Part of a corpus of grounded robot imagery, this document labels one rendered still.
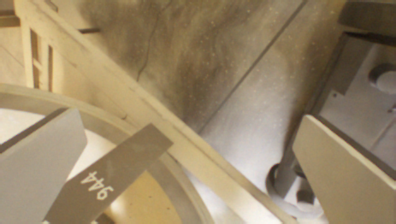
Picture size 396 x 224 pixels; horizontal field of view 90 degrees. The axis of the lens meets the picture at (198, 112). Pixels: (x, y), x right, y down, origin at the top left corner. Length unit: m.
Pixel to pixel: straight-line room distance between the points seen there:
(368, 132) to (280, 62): 0.30
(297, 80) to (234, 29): 0.26
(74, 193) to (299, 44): 0.73
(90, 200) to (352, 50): 0.67
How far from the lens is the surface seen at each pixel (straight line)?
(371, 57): 0.49
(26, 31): 1.25
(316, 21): 0.68
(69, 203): 0.60
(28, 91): 1.10
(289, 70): 0.70
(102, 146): 1.16
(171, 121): 0.72
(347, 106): 0.53
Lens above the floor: 0.68
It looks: 52 degrees down
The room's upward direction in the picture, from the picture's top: 132 degrees counter-clockwise
